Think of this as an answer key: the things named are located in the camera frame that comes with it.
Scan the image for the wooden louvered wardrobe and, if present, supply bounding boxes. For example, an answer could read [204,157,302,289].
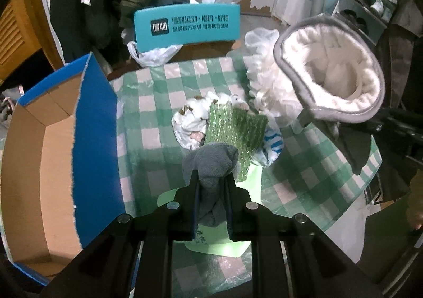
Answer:
[1,0,64,82]

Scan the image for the green glitter sponge cloth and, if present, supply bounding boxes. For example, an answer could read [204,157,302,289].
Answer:
[204,103,268,182]

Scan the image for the green checkered tablecloth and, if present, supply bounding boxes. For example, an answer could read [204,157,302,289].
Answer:
[108,55,384,298]

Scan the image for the grey fleece slipper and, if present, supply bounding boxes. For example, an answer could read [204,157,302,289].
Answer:
[273,15,386,175]

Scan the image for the metal shoe rack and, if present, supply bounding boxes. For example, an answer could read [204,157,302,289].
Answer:
[332,0,397,48]

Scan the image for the small grey sock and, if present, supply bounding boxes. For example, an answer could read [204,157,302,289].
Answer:
[182,143,239,227]

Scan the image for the blue cardboard box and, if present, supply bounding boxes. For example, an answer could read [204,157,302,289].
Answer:
[1,54,125,285]

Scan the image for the teal shoe box lid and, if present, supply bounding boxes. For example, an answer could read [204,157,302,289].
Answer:
[133,3,240,53]

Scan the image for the white patterned plastic bag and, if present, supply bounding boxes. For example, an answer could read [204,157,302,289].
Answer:
[171,92,250,150]

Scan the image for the blue striped white sock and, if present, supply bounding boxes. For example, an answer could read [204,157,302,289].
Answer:
[253,126,284,168]

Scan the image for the person right hand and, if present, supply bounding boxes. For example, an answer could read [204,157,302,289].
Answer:
[407,170,423,230]

